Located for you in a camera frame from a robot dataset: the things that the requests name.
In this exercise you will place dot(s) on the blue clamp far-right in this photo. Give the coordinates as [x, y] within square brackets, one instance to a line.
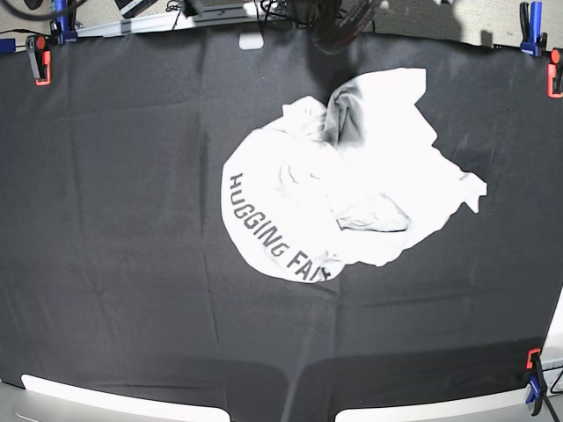
[534, 40]

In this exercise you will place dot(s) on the white Hugging Face t-shirt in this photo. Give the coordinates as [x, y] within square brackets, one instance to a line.
[356, 179]

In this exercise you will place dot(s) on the aluminium frame rail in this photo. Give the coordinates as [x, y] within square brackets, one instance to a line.
[164, 22]

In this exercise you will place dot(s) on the red blue clamp near-right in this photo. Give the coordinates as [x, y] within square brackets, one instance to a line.
[536, 381]

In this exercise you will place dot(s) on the red black clamp far-left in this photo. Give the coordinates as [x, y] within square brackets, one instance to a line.
[40, 59]

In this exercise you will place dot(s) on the red black clamp far-right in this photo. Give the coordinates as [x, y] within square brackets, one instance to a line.
[554, 74]

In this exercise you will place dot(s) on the black table cloth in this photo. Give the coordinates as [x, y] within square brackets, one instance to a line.
[117, 273]

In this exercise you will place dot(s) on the blue clamp far-left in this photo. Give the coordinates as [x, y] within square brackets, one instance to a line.
[63, 27]

